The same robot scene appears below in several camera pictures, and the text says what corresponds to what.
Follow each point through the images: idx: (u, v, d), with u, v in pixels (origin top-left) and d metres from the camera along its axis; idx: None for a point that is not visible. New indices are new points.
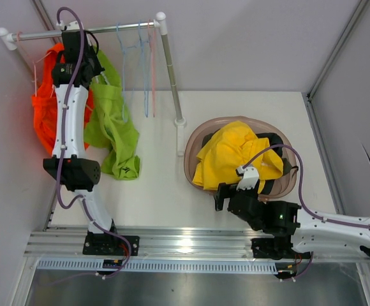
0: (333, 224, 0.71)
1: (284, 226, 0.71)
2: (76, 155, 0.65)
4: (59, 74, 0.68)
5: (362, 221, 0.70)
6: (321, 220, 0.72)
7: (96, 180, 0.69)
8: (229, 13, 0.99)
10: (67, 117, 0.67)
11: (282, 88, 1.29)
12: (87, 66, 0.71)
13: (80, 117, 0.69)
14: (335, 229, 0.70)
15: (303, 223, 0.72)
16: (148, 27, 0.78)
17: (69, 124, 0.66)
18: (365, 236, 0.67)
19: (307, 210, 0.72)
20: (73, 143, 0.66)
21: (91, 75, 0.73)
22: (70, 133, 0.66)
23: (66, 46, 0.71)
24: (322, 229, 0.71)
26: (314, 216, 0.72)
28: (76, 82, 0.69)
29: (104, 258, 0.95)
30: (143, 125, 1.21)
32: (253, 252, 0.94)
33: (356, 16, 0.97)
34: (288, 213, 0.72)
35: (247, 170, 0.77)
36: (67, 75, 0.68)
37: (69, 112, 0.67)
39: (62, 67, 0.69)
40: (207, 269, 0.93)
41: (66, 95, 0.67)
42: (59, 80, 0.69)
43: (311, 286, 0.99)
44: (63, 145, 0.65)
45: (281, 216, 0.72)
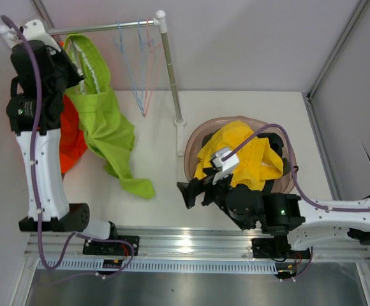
0: (338, 213, 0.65)
1: (286, 224, 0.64)
2: (57, 217, 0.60)
4: (18, 116, 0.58)
5: (361, 204, 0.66)
6: (325, 210, 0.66)
7: (83, 225, 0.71)
8: (230, 13, 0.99)
10: (38, 174, 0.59)
11: (282, 89, 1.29)
12: (53, 101, 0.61)
13: (53, 167, 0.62)
14: (339, 218, 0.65)
15: (308, 216, 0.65)
16: (148, 25, 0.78)
17: (41, 180, 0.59)
18: (368, 221, 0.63)
19: (309, 200, 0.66)
20: (51, 203, 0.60)
21: (58, 109, 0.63)
22: (46, 193, 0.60)
23: (20, 74, 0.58)
24: (327, 220, 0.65)
26: (318, 206, 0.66)
28: (41, 129, 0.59)
29: (105, 258, 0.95)
30: (143, 125, 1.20)
32: (253, 252, 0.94)
33: (356, 16, 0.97)
34: (288, 208, 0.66)
35: (226, 162, 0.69)
36: (27, 117, 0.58)
37: (39, 167, 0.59)
39: (20, 108, 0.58)
40: (207, 269, 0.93)
41: (32, 150, 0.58)
42: (19, 124, 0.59)
43: (314, 288, 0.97)
44: (39, 208, 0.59)
45: (282, 211, 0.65)
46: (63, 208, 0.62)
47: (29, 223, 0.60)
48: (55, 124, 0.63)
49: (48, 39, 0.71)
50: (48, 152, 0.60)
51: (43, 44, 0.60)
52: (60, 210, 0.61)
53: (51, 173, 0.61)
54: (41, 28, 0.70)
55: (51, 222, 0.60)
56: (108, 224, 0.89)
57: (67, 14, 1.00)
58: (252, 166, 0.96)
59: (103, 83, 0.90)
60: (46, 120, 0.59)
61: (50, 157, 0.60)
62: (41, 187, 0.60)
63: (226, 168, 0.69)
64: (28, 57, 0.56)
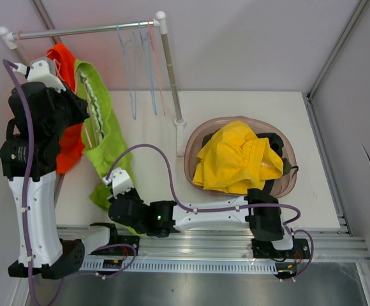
0: (204, 213, 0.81)
1: (164, 227, 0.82)
2: (48, 264, 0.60)
4: (10, 161, 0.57)
5: (231, 203, 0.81)
6: (193, 212, 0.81)
7: (77, 265, 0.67)
8: (230, 12, 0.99)
10: (30, 221, 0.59)
11: (282, 89, 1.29)
12: (48, 145, 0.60)
13: (47, 213, 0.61)
14: (205, 217, 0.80)
15: (178, 219, 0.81)
16: (148, 26, 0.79)
17: (33, 227, 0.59)
18: (233, 218, 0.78)
19: (182, 205, 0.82)
20: (42, 250, 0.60)
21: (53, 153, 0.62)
22: (37, 240, 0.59)
23: (18, 117, 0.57)
24: (195, 220, 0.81)
26: (188, 210, 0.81)
28: (34, 174, 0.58)
29: (105, 258, 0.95)
30: (146, 124, 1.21)
32: (253, 252, 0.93)
33: (356, 16, 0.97)
34: (165, 214, 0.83)
35: (116, 175, 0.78)
36: (19, 162, 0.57)
37: (31, 213, 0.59)
39: (13, 152, 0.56)
40: (207, 269, 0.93)
41: (24, 196, 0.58)
42: (12, 169, 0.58)
43: (314, 288, 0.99)
44: (30, 255, 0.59)
45: (159, 217, 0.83)
46: (55, 254, 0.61)
47: (19, 269, 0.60)
48: (50, 167, 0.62)
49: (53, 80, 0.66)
50: (41, 199, 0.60)
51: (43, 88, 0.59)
52: (53, 255, 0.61)
53: (44, 220, 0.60)
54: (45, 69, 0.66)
55: (42, 269, 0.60)
56: (107, 229, 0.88)
57: (67, 14, 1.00)
58: (252, 166, 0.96)
59: (104, 112, 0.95)
60: (38, 165, 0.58)
61: (42, 203, 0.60)
62: (32, 234, 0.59)
63: (116, 183, 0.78)
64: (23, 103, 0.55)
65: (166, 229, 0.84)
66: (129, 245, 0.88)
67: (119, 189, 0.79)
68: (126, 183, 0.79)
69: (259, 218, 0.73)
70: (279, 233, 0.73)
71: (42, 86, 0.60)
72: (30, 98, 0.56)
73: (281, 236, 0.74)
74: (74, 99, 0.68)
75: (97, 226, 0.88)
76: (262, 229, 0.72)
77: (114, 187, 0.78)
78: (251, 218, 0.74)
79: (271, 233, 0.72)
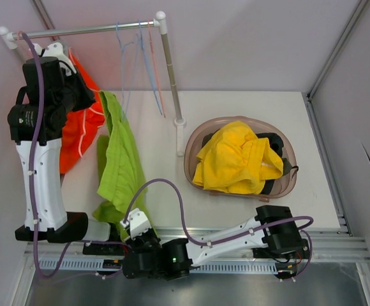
0: (218, 245, 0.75)
1: (182, 268, 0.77)
2: (53, 228, 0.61)
4: (18, 125, 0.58)
5: (242, 227, 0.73)
6: (207, 245, 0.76)
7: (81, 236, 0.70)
8: (229, 13, 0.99)
10: (37, 185, 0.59)
11: (282, 89, 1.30)
12: (55, 112, 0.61)
13: (53, 178, 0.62)
14: (221, 248, 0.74)
15: (194, 257, 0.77)
16: (148, 26, 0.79)
17: (39, 191, 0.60)
18: (249, 242, 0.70)
19: (194, 241, 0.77)
20: (47, 214, 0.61)
21: (60, 122, 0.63)
22: (43, 203, 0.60)
23: (29, 83, 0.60)
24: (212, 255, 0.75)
26: (202, 245, 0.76)
28: (41, 139, 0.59)
29: (104, 258, 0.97)
30: (150, 122, 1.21)
32: (253, 252, 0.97)
33: (356, 16, 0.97)
34: (181, 254, 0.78)
35: (133, 220, 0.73)
36: (27, 127, 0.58)
37: (37, 178, 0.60)
39: (21, 116, 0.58)
40: (207, 269, 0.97)
41: (30, 159, 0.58)
42: (20, 133, 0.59)
43: (313, 287, 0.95)
44: (36, 218, 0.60)
45: (174, 258, 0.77)
46: (60, 219, 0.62)
47: (25, 233, 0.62)
48: (57, 134, 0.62)
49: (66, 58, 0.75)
50: (48, 163, 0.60)
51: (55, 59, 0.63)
52: (57, 220, 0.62)
53: (50, 185, 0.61)
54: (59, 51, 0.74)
55: (47, 233, 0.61)
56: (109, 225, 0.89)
57: (67, 14, 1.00)
58: (252, 166, 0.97)
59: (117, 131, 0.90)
60: (44, 129, 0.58)
61: (48, 167, 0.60)
62: (38, 199, 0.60)
63: (134, 227, 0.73)
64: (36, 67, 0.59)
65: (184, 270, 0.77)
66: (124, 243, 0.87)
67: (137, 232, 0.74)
68: (143, 226, 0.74)
69: (277, 237, 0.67)
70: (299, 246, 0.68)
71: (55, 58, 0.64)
72: (44, 65, 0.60)
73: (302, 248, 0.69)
74: (81, 81, 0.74)
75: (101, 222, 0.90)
76: (282, 248, 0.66)
77: (131, 231, 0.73)
78: (268, 238, 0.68)
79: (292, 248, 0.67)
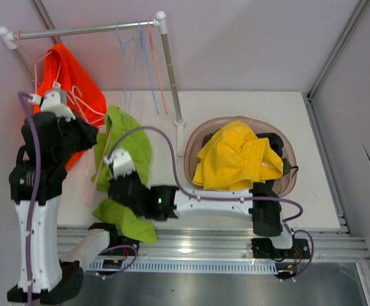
0: (207, 202, 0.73)
1: (162, 211, 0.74)
2: (47, 289, 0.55)
4: (18, 185, 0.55)
5: (235, 194, 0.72)
6: (196, 199, 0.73)
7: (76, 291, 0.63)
8: (230, 13, 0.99)
10: (34, 246, 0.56)
11: (282, 89, 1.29)
12: (55, 171, 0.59)
13: (51, 238, 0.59)
14: (209, 206, 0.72)
15: (180, 204, 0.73)
16: (148, 26, 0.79)
17: (37, 252, 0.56)
18: (236, 210, 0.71)
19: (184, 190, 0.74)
20: (42, 274, 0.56)
21: (59, 182, 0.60)
22: (38, 262, 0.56)
23: (27, 143, 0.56)
24: (196, 207, 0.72)
26: (191, 196, 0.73)
28: (41, 198, 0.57)
29: (104, 258, 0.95)
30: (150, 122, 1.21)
32: (253, 252, 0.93)
33: (356, 16, 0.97)
34: (166, 197, 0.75)
35: (116, 157, 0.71)
36: (27, 187, 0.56)
37: (35, 237, 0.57)
39: (22, 176, 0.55)
40: (207, 269, 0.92)
41: (29, 220, 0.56)
42: (20, 193, 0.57)
43: (314, 288, 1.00)
44: (30, 278, 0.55)
45: (159, 200, 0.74)
46: (55, 278, 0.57)
47: (18, 294, 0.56)
48: (56, 193, 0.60)
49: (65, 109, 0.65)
50: (46, 223, 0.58)
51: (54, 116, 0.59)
52: (52, 280, 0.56)
53: (46, 244, 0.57)
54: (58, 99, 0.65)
55: (41, 294, 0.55)
56: (106, 233, 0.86)
57: (67, 14, 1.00)
58: (252, 166, 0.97)
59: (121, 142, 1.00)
60: (44, 189, 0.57)
61: (46, 227, 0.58)
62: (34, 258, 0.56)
63: (117, 164, 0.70)
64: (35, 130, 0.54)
65: (164, 214, 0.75)
66: (133, 247, 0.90)
67: (121, 171, 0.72)
68: (128, 166, 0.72)
69: (263, 211, 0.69)
70: (275, 229, 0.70)
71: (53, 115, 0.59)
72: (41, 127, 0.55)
73: (275, 233, 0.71)
74: (83, 127, 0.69)
75: (96, 234, 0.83)
76: (264, 223, 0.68)
77: (114, 169, 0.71)
78: (255, 209, 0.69)
79: (269, 225, 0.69)
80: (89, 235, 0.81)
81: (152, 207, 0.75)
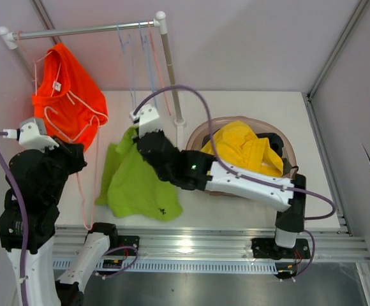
0: (247, 180, 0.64)
1: (194, 178, 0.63)
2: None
4: (7, 235, 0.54)
5: (276, 180, 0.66)
6: (235, 175, 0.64)
7: None
8: (229, 12, 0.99)
10: (29, 291, 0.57)
11: (282, 89, 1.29)
12: (45, 216, 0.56)
13: (46, 279, 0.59)
14: (248, 185, 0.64)
15: (217, 176, 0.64)
16: (148, 26, 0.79)
17: (32, 296, 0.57)
18: (275, 196, 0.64)
19: (222, 163, 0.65)
20: None
21: (51, 223, 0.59)
22: (34, 303, 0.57)
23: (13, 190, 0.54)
24: (236, 184, 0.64)
26: (229, 170, 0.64)
28: (32, 247, 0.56)
29: (105, 258, 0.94)
30: None
32: (253, 252, 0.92)
33: (356, 16, 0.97)
34: (201, 164, 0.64)
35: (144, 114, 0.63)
36: (17, 236, 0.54)
37: (29, 282, 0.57)
39: (10, 225, 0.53)
40: (207, 269, 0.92)
41: (22, 268, 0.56)
42: (10, 241, 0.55)
43: (314, 288, 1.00)
44: None
45: (193, 166, 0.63)
46: None
47: None
48: (48, 234, 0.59)
49: (47, 139, 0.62)
50: (39, 266, 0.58)
51: (39, 159, 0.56)
52: None
53: (43, 287, 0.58)
54: (36, 131, 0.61)
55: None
56: (106, 238, 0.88)
57: (67, 13, 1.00)
58: (252, 166, 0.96)
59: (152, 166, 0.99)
60: (35, 239, 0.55)
61: (40, 269, 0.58)
62: (30, 300, 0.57)
63: (143, 123, 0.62)
64: (21, 178, 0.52)
65: (194, 180, 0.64)
66: (133, 247, 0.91)
67: (146, 129, 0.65)
68: (154, 125, 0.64)
69: (300, 206, 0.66)
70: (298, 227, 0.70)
71: (40, 155, 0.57)
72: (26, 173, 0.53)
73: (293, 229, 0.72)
74: (69, 152, 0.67)
75: (94, 243, 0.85)
76: (300, 215, 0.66)
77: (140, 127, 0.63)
78: (296, 203, 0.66)
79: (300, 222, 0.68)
80: (87, 246, 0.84)
81: (183, 171, 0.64)
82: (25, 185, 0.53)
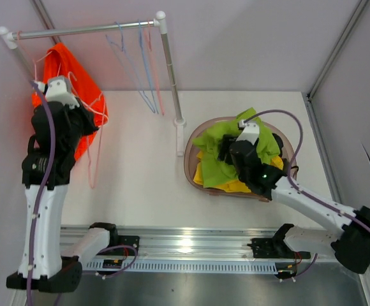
0: (307, 197, 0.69)
1: (263, 185, 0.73)
2: (46, 275, 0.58)
4: (30, 171, 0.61)
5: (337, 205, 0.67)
6: (296, 190, 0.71)
7: (74, 279, 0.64)
8: (229, 13, 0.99)
10: (38, 229, 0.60)
11: (282, 89, 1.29)
12: (65, 159, 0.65)
13: (54, 224, 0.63)
14: (306, 201, 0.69)
15: (280, 187, 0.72)
16: (148, 26, 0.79)
17: (39, 238, 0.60)
18: (330, 218, 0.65)
19: (289, 178, 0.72)
20: (43, 260, 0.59)
21: (68, 167, 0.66)
22: (41, 248, 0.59)
23: (39, 134, 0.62)
24: (295, 197, 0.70)
26: (292, 184, 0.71)
28: (50, 183, 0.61)
29: (105, 258, 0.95)
30: (151, 121, 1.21)
32: (253, 252, 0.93)
33: (356, 16, 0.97)
34: (271, 174, 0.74)
35: (249, 125, 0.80)
36: (38, 172, 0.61)
37: (40, 221, 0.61)
39: (34, 162, 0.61)
40: (207, 269, 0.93)
41: (36, 204, 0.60)
42: (30, 178, 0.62)
43: (314, 289, 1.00)
44: (31, 263, 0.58)
45: (264, 175, 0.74)
46: (55, 266, 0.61)
47: (17, 279, 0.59)
48: (64, 180, 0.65)
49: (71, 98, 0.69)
50: (51, 208, 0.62)
51: (60, 107, 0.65)
52: (52, 267, 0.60)
53: (50, 229, 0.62)
54: (64, 88, 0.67)
55: (40, 280, 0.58)
56: (106, 231, 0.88)
57: (67, 14, 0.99)
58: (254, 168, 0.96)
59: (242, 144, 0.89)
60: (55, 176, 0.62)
61: (51, 212, 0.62)
62: (37, 243, 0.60)
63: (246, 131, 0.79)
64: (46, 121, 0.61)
65: (263, 187, 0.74)
66: (131, 247, 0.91)
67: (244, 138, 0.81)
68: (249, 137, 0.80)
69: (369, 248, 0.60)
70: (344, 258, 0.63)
71: (59, 105, 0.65)
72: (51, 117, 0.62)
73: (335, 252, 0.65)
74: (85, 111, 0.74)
75: (96, 233, 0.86)
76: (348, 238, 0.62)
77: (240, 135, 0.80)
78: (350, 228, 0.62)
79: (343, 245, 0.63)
80: (89, 234, 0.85)
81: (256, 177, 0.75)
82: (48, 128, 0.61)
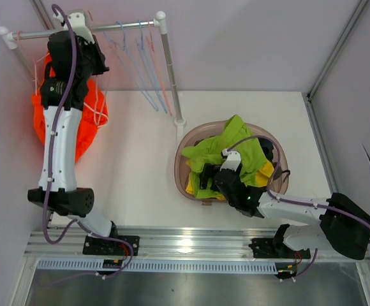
0: (286, 203, 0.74)
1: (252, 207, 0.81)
2: (64, 189, 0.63)
4: (48, 93, 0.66)
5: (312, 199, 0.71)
6: (275, 199, 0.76)
7: (87, 209, 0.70)
8: (229, 13, 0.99)
10: (55, 146, 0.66)
11: (282, 89, 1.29)
12: (80, 84, 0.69)
13: (71, 145, 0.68)
14: (286, 206, 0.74)
15: (262, 201, 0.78)
16: (148, 26, 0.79)
17: (58, 153, 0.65)
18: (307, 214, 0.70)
19: (269, 191, 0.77)
20: (61, 174, 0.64)
21: (83, 94, 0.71)
22: (59, 162, 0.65)
23: (55, 58, 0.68)
24: (277, 207, 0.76)
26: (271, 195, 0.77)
28: (67, 104, 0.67)
29: (105, 258, 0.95)
30: (151, 121, 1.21)
32: (253, 252, 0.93)
33: (356, 16, 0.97)
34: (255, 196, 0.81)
35: (231, 153, 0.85)
36: (57, 94, 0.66)
37: (58, 139, 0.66)
39: (52, 85, 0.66)
40: (207, 269, 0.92)
41: (55, 122, 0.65)
42: (48, 99, 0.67)
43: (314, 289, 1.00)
44: (50, 176, 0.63)
45: (249, 197, 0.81)
46: (70, 182, 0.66)
47: (37, 192, 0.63)
48: (79, 105, 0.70)
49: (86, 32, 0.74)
50: (68, 128, 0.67)
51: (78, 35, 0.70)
52: (69, 183, 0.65)
53: (67, 147, 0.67)
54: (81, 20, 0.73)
55: (58, 193, 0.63)
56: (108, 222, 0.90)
57: None
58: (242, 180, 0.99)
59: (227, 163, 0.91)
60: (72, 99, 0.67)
61: (69, 132, 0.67)
62: (55, 160, 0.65)
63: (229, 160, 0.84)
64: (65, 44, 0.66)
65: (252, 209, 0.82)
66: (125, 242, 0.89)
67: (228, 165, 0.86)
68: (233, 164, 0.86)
69: (358, 234, 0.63)
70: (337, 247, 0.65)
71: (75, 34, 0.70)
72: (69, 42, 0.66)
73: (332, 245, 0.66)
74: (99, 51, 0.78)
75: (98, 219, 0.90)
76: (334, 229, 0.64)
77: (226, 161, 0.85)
78: (327, 217, 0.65)
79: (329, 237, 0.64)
80: None
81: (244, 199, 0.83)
82: (64, 53, 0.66)
